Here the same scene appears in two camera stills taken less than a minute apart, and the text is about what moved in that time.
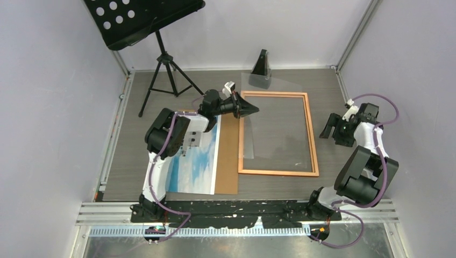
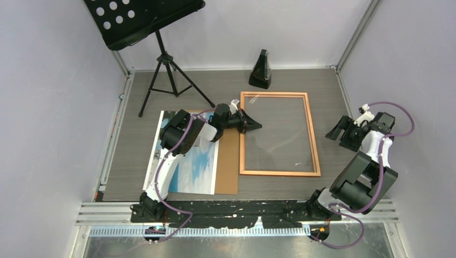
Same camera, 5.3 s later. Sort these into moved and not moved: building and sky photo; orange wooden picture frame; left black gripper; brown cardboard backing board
Moved: left black gripper
Not moved: building and sky photo; brown cardboard backing board; orange wooden picture frame
